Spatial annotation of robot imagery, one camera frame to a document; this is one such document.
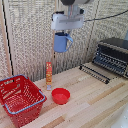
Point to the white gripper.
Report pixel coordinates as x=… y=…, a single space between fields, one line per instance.
x=67 y=21

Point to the blue mug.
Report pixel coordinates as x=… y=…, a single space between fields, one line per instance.
x=62 y=42

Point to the black toaster oven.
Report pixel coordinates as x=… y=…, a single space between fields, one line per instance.
x=112 y=55

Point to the black oven rack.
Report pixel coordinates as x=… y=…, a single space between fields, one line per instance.
x=95 y=73

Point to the red plastic bowl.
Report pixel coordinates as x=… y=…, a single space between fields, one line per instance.
x=61 y=95

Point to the red shopping basket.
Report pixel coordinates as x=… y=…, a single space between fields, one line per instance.
x=20 y=100

